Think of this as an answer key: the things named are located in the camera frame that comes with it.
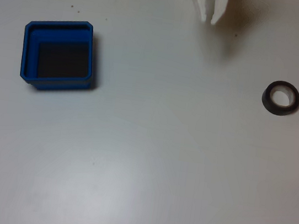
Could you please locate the black tape roll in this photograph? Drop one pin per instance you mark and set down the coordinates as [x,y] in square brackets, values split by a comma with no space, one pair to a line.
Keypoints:
[277,111]

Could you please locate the blue plastic box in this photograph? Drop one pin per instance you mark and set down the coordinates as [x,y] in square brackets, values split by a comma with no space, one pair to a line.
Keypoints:
[29,53]

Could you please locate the dark grey box liner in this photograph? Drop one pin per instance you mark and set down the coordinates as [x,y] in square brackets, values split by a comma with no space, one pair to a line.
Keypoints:
[62,60]

